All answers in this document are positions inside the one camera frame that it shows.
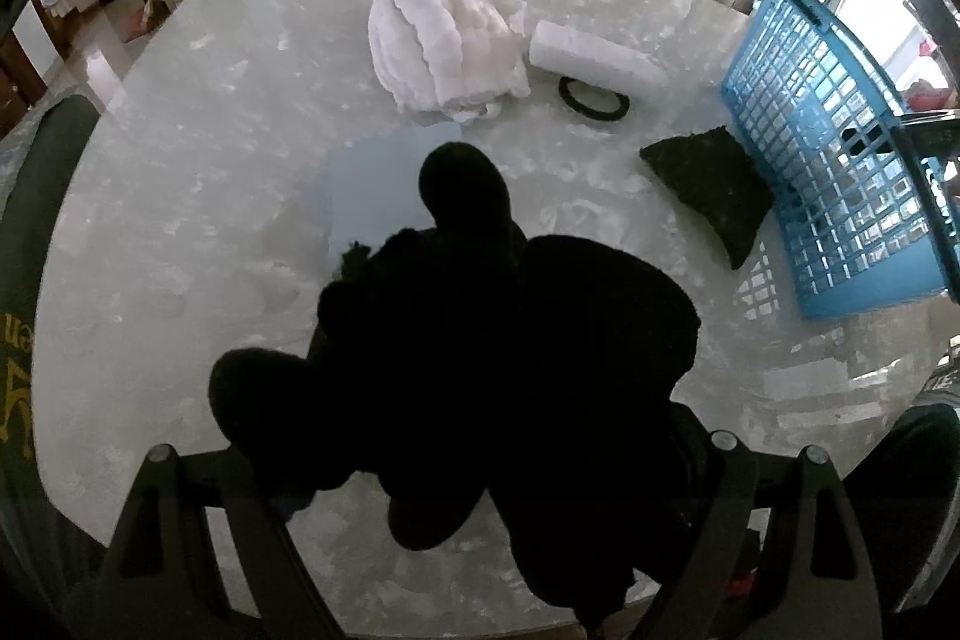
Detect blue plastic laundry basket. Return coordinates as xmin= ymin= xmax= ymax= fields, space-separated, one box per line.
xmin=721 ymin=0 xmax=949 ymax=320

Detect dark green square cloth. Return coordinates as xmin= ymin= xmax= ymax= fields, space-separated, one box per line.
xmin=640 ymin=127 xmax=775 ymax=269

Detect white towel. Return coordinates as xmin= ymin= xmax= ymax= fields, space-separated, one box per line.
xmin=529 ymin=19 xmax=669 ymax=99

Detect black plush toy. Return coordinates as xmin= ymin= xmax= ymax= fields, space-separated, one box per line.
xmin=208 ymin=143 xmax=713 ymax=633

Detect light blue towel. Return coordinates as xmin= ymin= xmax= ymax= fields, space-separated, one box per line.
xmin=324 ymin=122 xmax=462 ymax=271

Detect white ruffled cloth bundle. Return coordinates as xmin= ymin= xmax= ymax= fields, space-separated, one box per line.
xmin=368 ymin=0 xmax=530 ymax=124

